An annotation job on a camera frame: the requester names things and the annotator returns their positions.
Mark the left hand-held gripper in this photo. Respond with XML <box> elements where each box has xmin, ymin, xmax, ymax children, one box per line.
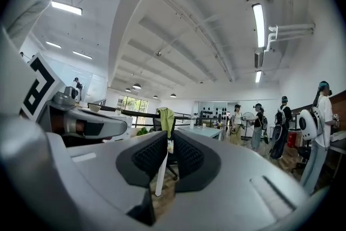
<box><xmin>20</xmin><ymin>51</ymin><xmax>128</xmax><ymax>141</ymax></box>

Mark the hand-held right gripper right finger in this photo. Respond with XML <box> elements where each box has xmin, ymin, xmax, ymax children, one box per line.
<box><xmin>172</xmin><ymin>131</ymin><xmax>309</xmax><ymax>231</ymax></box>

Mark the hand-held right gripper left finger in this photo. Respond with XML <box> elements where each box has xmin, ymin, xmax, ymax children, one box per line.
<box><xmin>54</xmin><ymin>130</ymin><xmax>169</xmax><ymax>226</ymax></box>

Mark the large window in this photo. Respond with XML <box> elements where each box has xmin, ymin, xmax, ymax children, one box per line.
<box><xmin>118</xmin><ymin>94</ymin><xmax>149</xmax><ymax>117</ymax></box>

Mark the black railing with dark handrail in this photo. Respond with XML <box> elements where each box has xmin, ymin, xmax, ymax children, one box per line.
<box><xmin>88</xmin><ymin>102</ymin><xmax>193</xmax><ymax>130</ymax></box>

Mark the white round device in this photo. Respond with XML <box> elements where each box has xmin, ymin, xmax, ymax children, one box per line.
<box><xmin>64</xmin><ymin>85</ymin><xmax>82</xmax><ymax>103</ymax></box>

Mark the standing fan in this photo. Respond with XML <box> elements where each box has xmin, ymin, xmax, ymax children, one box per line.
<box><xmin>241</xmin><ymin>112</ymin><xmax>255</xmax><ymax>147</ymax></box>

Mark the red box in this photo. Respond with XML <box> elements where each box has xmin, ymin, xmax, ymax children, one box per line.
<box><xmin>287</xmin><ymin>131</ymin><xmax>297</xmax><ymax>148</ymax></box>

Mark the black office chair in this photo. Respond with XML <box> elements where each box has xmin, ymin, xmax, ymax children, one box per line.
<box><xmin>291</xmin><ymin>146</ymin><xmax>311</xmax><ymax>174</ymax></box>
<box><xmin>152</xmin><ymin>116</ymin><xmax>179</xmax><ymax>181</ymax></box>

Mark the rack of black headsets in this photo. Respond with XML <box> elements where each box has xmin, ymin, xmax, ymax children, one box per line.
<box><xmin>199</xmin><ymin>106</ymin><xmax>230</xmax><ymax>120</ymax></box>

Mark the green cloth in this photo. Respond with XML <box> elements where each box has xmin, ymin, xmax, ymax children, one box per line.
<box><xmin>156</xmin><ymin>107</ymin><xmax>175</xmax><ymax>139</ymax></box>

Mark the grey backpack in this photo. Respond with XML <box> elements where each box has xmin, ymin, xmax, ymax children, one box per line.
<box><xmin>274</xmin><ymin>111</ymin><xmax>287</xmax><ymax>141</ymax></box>

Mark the white round backpack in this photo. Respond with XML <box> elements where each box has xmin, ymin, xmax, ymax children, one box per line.
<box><xmin>299</xmin><ymin>109</ymin><xmax>317</xmax><ymax>142</ymax></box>

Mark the ceiling air vent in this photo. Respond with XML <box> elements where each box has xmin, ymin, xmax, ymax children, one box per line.
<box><xmin>254</xmin><ymin>48</ymin><xmax>264</xmax><ymax>68</ymax></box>

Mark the white ceiling pipe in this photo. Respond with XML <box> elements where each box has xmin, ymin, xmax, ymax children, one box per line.
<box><xmin>263</xmin><ymin>23</ymin><xmax>316</xmax><ymax>54</ymax></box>

